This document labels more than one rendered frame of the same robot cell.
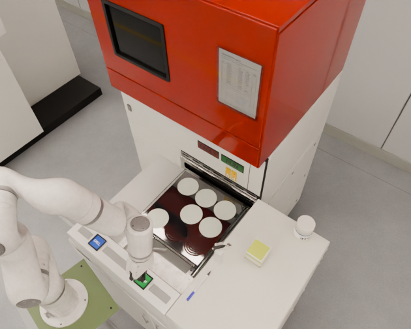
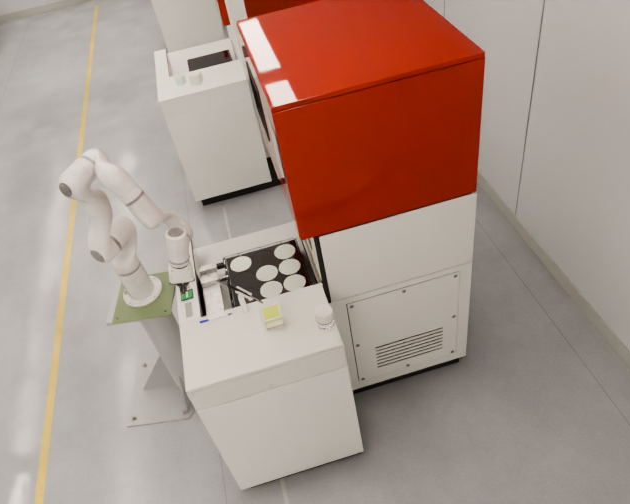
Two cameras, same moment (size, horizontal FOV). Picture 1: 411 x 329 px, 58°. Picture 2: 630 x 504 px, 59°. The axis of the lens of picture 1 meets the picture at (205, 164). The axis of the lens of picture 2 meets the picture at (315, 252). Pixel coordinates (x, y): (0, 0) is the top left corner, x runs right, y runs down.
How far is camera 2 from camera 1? 1.46 m
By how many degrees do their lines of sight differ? 31
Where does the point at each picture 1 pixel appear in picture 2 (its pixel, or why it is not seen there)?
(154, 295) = (185, 308)
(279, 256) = (291, 331)
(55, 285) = (127, 262)
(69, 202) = (112, 181)
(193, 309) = (198, 330)
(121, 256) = not seen: hidden behind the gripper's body
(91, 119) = not seen: hidden behind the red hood
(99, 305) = (160, 305)
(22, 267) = (96, 224)
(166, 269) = (215, 303)
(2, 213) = (80, 172)
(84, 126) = not seen: hidden behind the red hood
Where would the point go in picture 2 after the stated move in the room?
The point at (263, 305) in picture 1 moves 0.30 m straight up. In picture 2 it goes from (244, 356) to (224, 306)
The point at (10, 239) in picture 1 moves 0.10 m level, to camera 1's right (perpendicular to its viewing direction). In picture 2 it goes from (76, 189) to (92, 196)
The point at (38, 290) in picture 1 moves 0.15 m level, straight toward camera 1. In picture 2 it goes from (103, 248) to (103, 272)
